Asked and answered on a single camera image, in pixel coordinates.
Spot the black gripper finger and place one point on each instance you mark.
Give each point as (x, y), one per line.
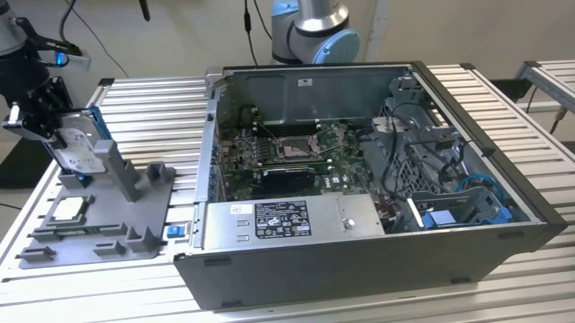
(53, 96)
(33, 129)

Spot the hard disk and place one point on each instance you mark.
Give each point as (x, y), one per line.
(79, 158)

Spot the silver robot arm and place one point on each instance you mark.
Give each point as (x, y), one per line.
(314, 27)

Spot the grey metal disk bay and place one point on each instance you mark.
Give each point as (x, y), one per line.
(471, 202)

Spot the silver CPU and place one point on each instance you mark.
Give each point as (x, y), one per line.
(67, 210)

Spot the green RAM stick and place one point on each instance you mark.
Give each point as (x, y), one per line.
(80, 231)

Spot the grey parts rack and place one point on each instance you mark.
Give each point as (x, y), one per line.
(116, 218)

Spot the black rod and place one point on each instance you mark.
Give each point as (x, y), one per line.
(144, 10)

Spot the small blue latch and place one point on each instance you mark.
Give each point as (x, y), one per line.
(175, 232)

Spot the thin locking lever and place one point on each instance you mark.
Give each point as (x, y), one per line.
(265, 129)

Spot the silver power supply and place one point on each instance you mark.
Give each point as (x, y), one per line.
(224, 232)

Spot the black RAM slot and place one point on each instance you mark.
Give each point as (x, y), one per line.
(287, 130)
(287, 125)

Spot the CPU socket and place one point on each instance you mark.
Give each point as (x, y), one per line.
(292, 148)

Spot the black expansion slot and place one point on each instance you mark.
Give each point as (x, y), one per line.
(296, 163)

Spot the black graphics card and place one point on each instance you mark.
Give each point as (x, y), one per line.
(287, 180)

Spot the green motherboard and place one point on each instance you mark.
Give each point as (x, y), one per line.
(346, 161)

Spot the black open PC case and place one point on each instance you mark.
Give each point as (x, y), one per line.
(314, 279)

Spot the black box beside table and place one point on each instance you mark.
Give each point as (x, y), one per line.
(507, 88)

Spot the metal slat side table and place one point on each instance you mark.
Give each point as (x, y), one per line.
(552, 77)

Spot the wrist camera with black bracket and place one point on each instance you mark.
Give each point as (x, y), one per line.
(79, 62)

